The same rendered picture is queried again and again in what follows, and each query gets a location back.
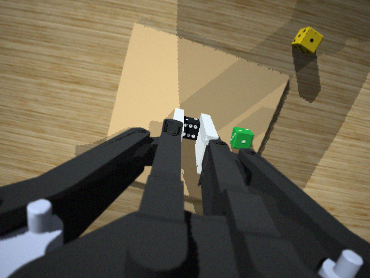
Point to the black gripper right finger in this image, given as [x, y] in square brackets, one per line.
[258, 225]

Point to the tan flat mat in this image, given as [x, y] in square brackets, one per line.
[162, 72]

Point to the black die with white pips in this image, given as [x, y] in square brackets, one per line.
[191, 128]

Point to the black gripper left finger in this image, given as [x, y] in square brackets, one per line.
[43, 213]

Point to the green die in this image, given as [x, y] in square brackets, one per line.
[241, 138]

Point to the yellow die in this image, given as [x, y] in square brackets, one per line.
[307, 40]

